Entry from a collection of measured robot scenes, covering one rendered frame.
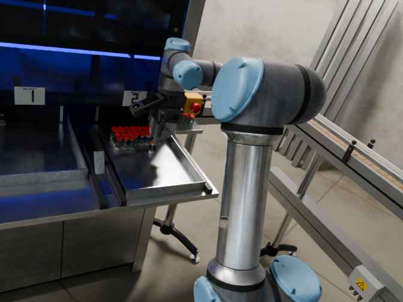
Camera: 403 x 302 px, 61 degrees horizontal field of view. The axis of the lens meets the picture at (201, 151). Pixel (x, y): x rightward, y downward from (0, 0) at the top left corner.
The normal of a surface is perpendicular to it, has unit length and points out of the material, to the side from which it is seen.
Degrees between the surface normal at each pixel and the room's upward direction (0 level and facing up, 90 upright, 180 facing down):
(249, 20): 90
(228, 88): 83
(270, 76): 41
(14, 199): 0
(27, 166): 0
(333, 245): 90
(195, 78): 90
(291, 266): 7
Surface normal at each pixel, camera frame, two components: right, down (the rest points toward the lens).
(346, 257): -0.86, 0.05
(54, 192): 0.24, -0.83
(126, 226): 0.45, 0.55
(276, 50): -0.62, 0.26
